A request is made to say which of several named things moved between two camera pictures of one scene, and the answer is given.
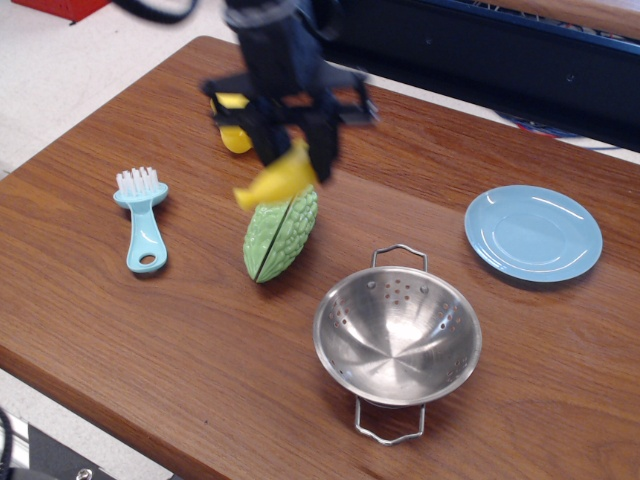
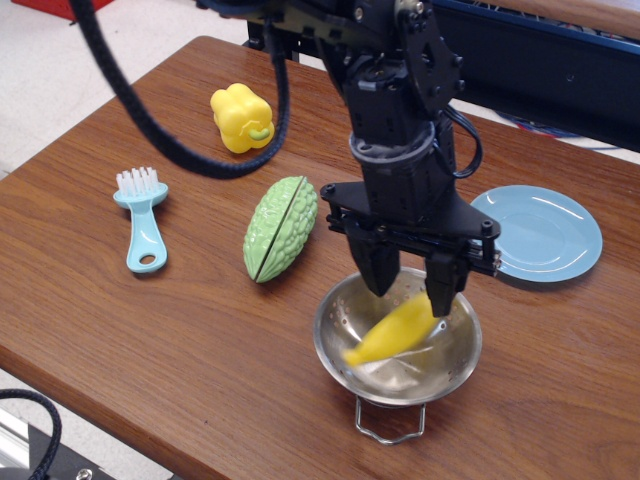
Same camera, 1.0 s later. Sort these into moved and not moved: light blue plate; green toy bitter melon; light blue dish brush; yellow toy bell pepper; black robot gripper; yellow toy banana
Moved: black robot gripper; yellow toy banana
Not moved: green toy bitter melon; light blue plate; yellow toy bell pepper; light blue dish brush
